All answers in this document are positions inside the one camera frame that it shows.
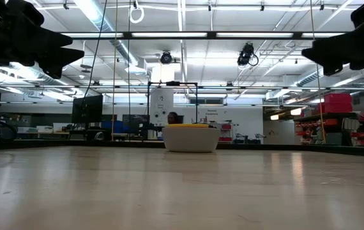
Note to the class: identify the black overhead light bar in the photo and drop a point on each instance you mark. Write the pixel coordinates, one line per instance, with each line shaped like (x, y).
(212, 35)

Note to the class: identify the person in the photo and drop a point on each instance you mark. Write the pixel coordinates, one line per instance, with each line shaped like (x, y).
(173, 118)

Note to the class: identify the red storage bins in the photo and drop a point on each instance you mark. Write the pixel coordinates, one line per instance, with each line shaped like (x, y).
(336, 102)

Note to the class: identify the black storage shelf rack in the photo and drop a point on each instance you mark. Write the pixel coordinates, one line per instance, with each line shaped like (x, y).
(329, 127)

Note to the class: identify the white pillar with sign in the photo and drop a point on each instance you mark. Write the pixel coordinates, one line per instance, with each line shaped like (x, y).
(162, 105)

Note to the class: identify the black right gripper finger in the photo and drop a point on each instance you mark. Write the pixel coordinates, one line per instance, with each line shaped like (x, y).
(335, 68)
(329, 51)

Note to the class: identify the black metal frame stand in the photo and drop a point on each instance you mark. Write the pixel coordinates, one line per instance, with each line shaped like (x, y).
(173, 83)

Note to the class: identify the black computer monitor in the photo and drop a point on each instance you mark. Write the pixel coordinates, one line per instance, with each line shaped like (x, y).
(87, 109)

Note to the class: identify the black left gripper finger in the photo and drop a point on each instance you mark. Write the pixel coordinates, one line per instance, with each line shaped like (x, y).
(56, 40)
(60, 59)

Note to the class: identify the grey plastic bowl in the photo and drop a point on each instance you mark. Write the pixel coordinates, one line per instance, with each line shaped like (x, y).
(191, 139)

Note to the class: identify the black round ceiling camera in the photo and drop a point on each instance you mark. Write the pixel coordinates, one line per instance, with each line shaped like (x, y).
(166, 57)

